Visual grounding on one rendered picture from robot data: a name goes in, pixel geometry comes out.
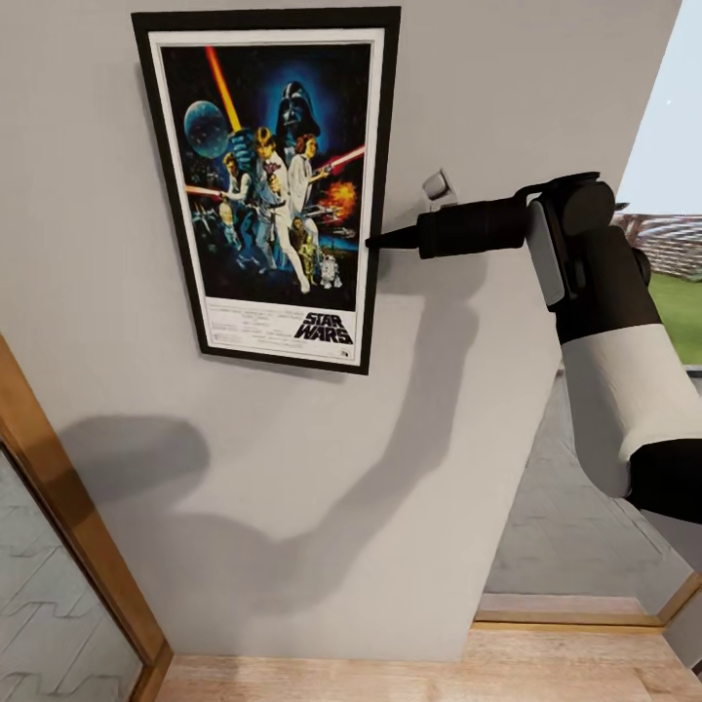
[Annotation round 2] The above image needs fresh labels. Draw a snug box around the poster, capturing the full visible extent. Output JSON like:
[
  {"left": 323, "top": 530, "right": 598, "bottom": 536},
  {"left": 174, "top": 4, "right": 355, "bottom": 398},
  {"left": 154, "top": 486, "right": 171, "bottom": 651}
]
[{"left": 132, "top": 5, "right": 402, "bottom": 375}]

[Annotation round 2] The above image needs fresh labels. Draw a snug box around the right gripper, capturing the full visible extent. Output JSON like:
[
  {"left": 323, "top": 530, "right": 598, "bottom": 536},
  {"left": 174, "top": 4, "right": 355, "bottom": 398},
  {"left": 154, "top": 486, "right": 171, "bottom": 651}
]
[{"left": 365, "top": 200, "right": 489, "bottom": 259}]

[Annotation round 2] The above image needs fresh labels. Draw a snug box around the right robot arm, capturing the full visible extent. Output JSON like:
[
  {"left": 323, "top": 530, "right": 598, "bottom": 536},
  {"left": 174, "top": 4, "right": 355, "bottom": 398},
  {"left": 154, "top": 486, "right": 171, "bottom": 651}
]
[{"left": 365, "top": 167, "right": 702, "bottom": 577}]

